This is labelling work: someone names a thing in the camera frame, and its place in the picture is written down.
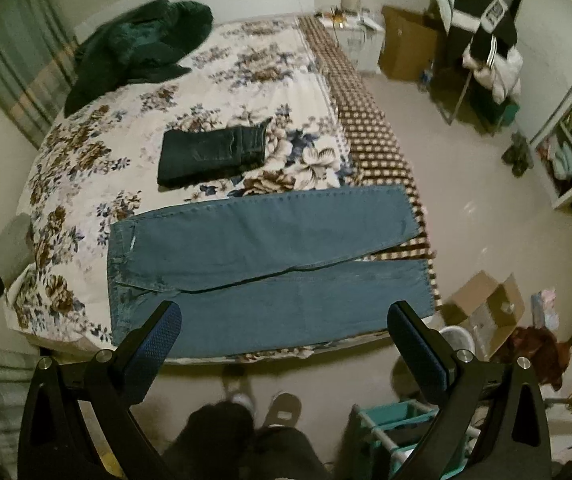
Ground light blue denim jeans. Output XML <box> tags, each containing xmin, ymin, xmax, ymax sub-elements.
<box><xmin>107</xmin><ymin>185</ymin><xmax>435</xmax><ymax>359</ymax></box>

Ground folded dark denim jeans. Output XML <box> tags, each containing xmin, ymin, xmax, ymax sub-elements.
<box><xmin>157</xmin><ymin>118</ymin><xmax>272</xmax><ymax>188</ymax></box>

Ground teal storage rack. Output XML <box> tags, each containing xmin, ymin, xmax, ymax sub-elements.
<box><xmin>353</xmin><ymin>398</ymin><xmax>482</xmax><ymax>480</ymax></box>

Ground white bedside table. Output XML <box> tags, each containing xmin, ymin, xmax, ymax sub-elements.
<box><xmin>315</xmin><ymin>8</ymin><xmax>386</xmax><ymax>74</ymax></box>

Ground dark green cloth on floor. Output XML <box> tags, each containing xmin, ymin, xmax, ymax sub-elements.
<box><xmin>502</xmin><ymin>132</ymin><xmax>534</xmax><ymax>178</ymax></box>

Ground dark green fleece blanket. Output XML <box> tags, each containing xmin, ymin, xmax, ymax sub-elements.
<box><xmin>64</xmin><ymin>0</ymin><xmax>213</xmax><ymax>117</ymax></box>

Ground plaid curtain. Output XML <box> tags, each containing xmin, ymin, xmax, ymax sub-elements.
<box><xmin>0</xmin><ymin>0</ymin><xmax>77</xmax><ymax>146</ymax></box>

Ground clothes pile on chair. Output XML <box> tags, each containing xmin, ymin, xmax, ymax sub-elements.
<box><xmin>428</xmin><ymin>0</ymin><xmax>523</xmax><ymax>129</ymax></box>

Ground brown checkered bed sheet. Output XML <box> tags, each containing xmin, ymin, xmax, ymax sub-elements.
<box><xmin>225</xmin><ymin>14</ymin><xmax>443</xmax><ymax>364</ymax></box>

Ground open cardboard box on floor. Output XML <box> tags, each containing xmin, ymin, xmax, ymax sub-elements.
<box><xmin>441</xmin><ymin>271</ymin><xmax>525</xmax><ymax>361</ymax></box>

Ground tall brown cardboard box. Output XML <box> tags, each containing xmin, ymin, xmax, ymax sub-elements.
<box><xmin>379</xmin><ymin>6</ymin><xmax>443</xmax><ymax>82</ymax></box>

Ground red brown cloth on floor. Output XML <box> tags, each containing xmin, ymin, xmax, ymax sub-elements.
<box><xmin>510</xmin><ymin>327</ymin><xmax>572</xmax><ymax>391</ymax></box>

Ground floral white bed blanket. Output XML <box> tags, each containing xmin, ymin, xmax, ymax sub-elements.
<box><xmin>5</xmin><ymin>18</ymin><xmax>355</xmax><ymax>353</ymax></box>

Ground person legs and slippers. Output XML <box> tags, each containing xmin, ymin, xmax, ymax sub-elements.
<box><xmin>162</xmin><ymin>365</ymin><xmax>330</xmax><ymax>480</ymax></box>

